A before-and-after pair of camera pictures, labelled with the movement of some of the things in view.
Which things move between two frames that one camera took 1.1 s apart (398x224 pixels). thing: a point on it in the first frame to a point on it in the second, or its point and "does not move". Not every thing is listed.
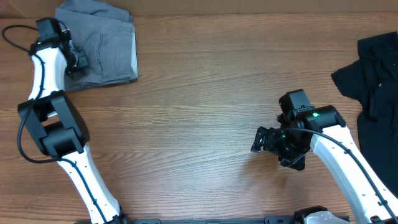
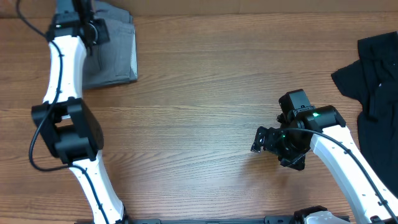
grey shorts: x=104 y=31 does not move
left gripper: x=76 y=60 to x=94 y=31
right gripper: x=270 y=144 does not move
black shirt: x=373 y=78 does not move
